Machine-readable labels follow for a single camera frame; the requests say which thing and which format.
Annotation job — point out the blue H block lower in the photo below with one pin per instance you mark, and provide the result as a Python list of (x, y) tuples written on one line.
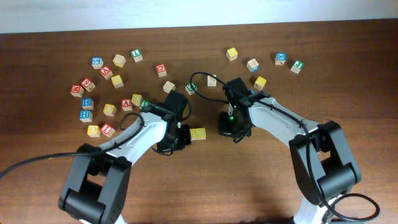
[(86, 116)]

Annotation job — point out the blue D side block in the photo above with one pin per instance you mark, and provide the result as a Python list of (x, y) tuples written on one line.
[(252, 65)]

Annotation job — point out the yellow C block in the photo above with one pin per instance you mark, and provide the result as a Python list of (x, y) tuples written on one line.
[(136, 99)]

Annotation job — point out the red I block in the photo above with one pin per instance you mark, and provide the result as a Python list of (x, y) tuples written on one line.
[(107, 130)]

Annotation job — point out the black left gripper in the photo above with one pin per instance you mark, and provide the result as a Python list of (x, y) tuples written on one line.
[(186, 140)]

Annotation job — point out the red M block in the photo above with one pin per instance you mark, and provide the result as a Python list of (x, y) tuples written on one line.
[(77, 91)]

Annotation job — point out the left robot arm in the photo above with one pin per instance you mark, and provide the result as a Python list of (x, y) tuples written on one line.
[(96, 186)]

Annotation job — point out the red A block front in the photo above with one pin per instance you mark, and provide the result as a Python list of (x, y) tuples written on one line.
[(126, 104)]

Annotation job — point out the plain top wooden block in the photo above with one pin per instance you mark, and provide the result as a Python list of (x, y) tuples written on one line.
[(168, 86)]

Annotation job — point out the red A block back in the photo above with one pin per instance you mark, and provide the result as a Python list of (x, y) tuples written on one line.
[(106, 72)]

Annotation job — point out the blue X block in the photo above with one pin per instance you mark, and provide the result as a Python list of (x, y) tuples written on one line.
[(280, 58)]

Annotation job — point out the yellow S block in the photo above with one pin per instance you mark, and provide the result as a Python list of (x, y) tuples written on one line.
[(193, 134)]

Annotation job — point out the red 9 block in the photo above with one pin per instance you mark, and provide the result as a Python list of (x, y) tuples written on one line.
[(87, 84)]

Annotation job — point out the green L block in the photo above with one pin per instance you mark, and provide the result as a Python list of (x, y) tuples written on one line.
[(137, 55)]

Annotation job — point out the blue h block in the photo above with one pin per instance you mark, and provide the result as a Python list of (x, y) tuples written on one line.
[(86, 116), (87, 104)]

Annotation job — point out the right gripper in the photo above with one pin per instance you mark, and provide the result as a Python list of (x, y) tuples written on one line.
[(223, 127)]

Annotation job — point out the red a block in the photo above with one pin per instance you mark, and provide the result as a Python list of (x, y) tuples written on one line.
[(106, 72), (126, 104)]

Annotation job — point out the blue 5 block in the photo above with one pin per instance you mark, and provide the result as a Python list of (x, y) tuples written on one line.
[(97, 62)]

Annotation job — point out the yellow o block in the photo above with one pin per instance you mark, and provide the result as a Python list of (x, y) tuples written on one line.
[(93, 131), (109, 110)]

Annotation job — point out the blue H block upper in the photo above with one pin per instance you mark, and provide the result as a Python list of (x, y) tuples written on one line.
[(87, 104)]

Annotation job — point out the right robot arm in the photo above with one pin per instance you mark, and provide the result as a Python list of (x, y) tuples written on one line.
[(324, 165)]

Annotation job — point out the plain top yellow-side block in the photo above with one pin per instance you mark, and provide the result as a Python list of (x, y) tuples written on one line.
[(119, 60)]

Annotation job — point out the green V block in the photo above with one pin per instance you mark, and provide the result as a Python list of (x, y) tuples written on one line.
[(144, 103)]

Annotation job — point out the green J block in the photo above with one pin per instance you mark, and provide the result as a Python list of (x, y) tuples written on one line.
[(297, 66)]

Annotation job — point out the yellow O block middle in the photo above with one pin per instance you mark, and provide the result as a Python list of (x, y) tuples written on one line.
[(109, 110)]

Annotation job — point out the green Z block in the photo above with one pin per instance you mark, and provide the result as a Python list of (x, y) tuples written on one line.
[(191, 88)]

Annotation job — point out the yellow O block front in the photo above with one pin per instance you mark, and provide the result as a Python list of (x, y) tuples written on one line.
[(93, 131)]

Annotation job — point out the yellow block back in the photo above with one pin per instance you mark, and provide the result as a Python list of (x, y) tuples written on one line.
[(232, 54)]

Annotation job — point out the plain top block red-side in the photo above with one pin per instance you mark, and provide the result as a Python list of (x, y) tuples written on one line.
[(211, 81)]

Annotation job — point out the red Q block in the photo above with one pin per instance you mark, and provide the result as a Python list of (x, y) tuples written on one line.
[(161, 70)]

